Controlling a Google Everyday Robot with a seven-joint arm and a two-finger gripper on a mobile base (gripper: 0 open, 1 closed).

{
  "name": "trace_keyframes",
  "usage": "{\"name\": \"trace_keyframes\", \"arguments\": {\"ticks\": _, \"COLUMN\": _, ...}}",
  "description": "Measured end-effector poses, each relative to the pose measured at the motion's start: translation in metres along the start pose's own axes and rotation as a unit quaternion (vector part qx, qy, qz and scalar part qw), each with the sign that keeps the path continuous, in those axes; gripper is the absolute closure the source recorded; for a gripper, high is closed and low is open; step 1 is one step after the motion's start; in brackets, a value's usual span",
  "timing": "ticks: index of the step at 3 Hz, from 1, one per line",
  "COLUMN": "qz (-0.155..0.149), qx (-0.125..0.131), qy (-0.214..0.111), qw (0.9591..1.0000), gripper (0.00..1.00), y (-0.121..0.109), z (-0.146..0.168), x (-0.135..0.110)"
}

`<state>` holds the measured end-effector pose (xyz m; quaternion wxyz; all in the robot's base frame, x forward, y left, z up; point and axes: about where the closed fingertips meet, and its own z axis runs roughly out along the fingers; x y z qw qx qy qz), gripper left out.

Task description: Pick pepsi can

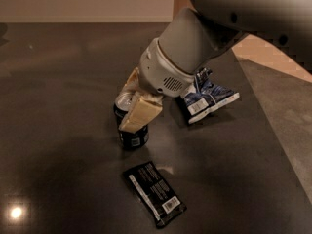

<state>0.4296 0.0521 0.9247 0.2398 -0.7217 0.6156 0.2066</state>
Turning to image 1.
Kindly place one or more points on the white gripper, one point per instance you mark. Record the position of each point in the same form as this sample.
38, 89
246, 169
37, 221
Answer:
160, 71

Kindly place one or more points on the dark blue pepsi can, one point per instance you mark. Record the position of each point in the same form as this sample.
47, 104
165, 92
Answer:
128, 140

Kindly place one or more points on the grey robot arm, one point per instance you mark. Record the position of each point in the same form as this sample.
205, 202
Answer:
209, 28

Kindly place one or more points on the crumpled blue chip bag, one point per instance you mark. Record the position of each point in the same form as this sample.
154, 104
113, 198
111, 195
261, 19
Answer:
203, 97

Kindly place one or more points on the black snack bar wrapper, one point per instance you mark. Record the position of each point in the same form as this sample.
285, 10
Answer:
155, 193

